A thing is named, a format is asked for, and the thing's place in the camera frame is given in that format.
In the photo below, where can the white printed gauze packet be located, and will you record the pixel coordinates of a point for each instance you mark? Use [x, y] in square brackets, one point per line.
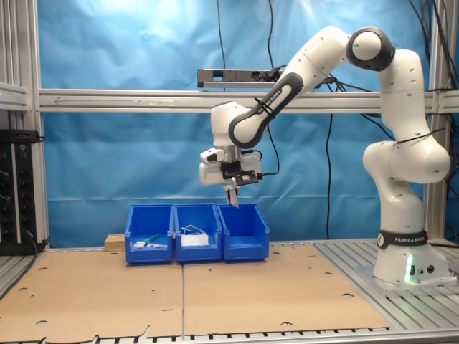
[234, 201]

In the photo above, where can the white face mask stack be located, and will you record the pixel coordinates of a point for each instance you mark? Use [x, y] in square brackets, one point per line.
[195, 241]

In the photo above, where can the blue plastic bin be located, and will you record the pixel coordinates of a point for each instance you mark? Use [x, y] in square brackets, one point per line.
[247, 251]
[148, 254]
[197, 254]

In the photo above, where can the loose green syringe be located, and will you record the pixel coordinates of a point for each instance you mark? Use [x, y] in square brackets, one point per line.
[153, 237]

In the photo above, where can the grey power strip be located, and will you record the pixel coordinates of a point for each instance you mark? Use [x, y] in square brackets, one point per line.
[233, 77]

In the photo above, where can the long white printed packet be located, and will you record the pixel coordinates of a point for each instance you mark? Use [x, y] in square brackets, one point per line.
[139, 244]

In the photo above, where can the brown cardboard sheet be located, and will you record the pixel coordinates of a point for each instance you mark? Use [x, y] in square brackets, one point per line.
[287, 286]
[89, 286]

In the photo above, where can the chipboard wood block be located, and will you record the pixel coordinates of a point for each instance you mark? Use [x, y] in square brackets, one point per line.
[114, 243]

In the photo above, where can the black vertical socket strip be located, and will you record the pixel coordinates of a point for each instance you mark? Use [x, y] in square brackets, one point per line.
[25, 193]
[5, 193]

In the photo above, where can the black flat device box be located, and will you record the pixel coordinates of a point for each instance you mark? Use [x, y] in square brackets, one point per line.
[18, 136]

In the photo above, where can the gripper camera on black bracket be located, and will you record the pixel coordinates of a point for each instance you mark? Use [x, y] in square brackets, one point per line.
[247, 177]

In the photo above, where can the horizontal aluminium frame beam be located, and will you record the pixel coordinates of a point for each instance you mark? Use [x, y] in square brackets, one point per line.
[107, 100]
[12, 96]

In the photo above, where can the vertical aluminium frame post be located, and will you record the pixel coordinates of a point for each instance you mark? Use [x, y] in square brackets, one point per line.
[439, 215]
[32, 53]

